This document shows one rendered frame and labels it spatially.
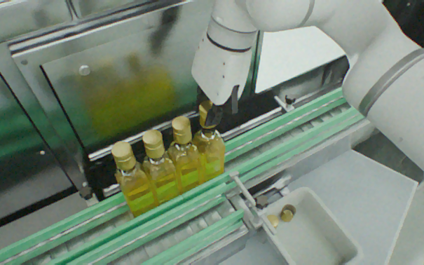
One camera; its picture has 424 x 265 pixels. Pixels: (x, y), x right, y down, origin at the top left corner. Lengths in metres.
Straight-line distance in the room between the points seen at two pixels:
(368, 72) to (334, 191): 0.74
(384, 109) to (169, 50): 0.43
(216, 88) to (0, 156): 0.46
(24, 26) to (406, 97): 0.50
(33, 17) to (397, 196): 1.01
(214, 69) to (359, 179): 0.71
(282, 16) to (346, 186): 0.76
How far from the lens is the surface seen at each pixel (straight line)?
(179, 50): 0.68
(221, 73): 0.52
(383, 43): 0.37
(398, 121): 0.35
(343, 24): 0.48
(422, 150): 0.35
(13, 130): 0.73
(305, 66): 0.99
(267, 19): 0.41
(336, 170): 1.11
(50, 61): 0.59
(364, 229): 1.04
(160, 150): 0.61
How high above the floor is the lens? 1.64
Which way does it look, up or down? 52 degrees down
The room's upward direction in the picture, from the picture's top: straight up
